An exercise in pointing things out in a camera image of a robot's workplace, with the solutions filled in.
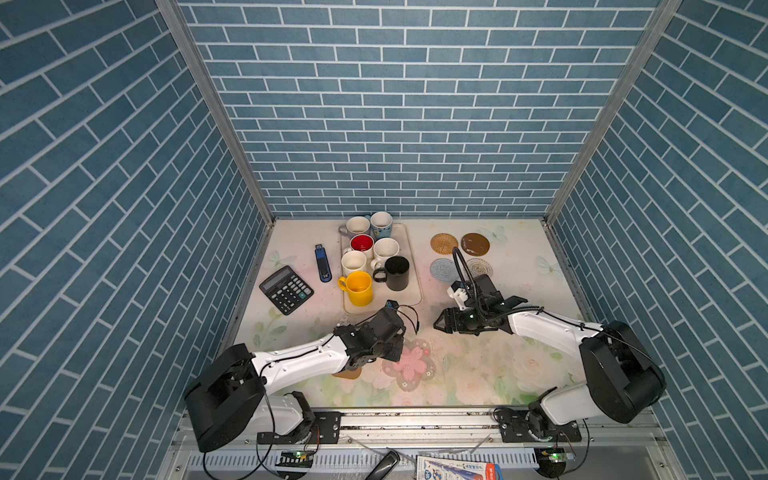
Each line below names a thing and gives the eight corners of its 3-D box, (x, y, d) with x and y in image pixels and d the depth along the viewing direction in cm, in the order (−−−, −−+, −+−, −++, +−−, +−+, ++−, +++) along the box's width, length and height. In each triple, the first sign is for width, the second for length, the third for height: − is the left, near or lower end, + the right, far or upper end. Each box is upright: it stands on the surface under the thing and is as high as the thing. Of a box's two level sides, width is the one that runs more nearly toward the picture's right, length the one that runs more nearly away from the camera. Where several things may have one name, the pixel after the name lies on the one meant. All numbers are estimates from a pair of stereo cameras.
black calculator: (261, 289, 102) (257, 284, 99) (289, 269, 107) (287, 264, 105) (285, 316, 95) (282, 312, 93) (314, 294, 101) (312, 289, 98)
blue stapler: (320, 284, 103) (318, 278, 100) (315, 250, 112) (313, 244, 110) (333, 281, 104) (331, 275, 101) (327, 248, 113) (325, 242, 110)
